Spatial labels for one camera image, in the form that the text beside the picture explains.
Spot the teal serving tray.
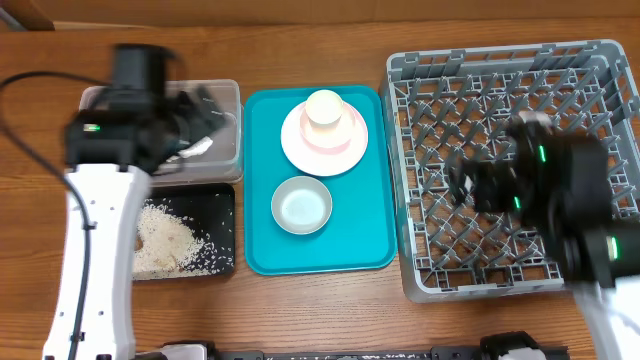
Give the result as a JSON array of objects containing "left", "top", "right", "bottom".
[{"left": 244, "top": 85, "right": 397, "bottom": 275}]

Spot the white rice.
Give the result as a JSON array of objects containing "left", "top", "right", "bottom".
[{"left": 132, "top": 197, "right": 235, "bottom": 279}]

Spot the grey dishwasher rack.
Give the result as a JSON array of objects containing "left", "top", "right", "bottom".
[{"left": 381, "top": 39, "right": 639, "bottom": 303}]

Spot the white cup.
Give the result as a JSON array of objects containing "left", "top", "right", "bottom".
[{"left": 305, "top": 89, "right": 344, "bottom": 125}]

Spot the grey bowl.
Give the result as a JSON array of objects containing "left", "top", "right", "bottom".
[{"left": 271, "top": 176, "right": 333, "bottom": 235}]

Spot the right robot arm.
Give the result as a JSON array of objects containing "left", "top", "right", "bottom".
[{"left": 448, "top": 111, "right": 639, "bottom": 359}]

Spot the black tray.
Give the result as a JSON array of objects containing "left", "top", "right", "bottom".
[{"left": 130, "top": 182, "right": 237, "bottom": 281}]

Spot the clear plastic bin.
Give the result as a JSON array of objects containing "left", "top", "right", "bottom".
[{"left": 72, "top": 78, "right": 244, "bottom": 190}]

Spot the white napkin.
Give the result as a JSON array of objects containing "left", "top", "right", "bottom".
[{"left": 168, "top": 137, "right": 213, "bottom": 162}]

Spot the white round plate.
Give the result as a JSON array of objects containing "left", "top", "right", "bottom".
[{"left": 280, "top": 102, "right": 368, "bottom": 177}]

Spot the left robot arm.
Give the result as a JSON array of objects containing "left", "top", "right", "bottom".
[{"left": 42, "top": 164, "right": 151, "bottom": 360}]

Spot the pink bowl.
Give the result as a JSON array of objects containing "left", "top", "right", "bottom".
[{"left": 299, "top": 104, "right": 357, "bottom": 150}]

